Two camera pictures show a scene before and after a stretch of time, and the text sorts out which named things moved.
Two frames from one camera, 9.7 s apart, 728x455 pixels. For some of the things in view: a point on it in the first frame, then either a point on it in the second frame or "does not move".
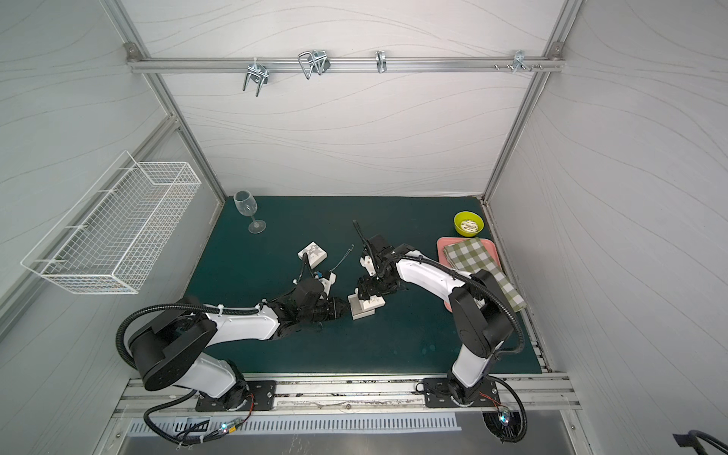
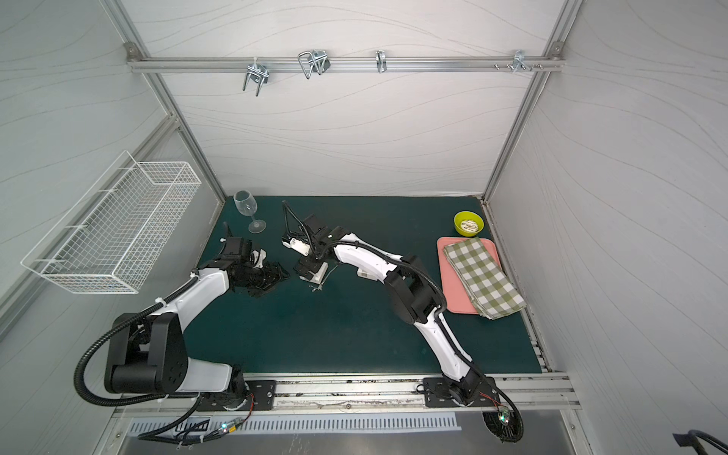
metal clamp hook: (259, 73) does not move
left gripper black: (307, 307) -> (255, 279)
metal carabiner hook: (318, 61) does not move
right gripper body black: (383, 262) -> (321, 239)
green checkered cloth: (473, 256) does not move
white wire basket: (114, 236) does not move
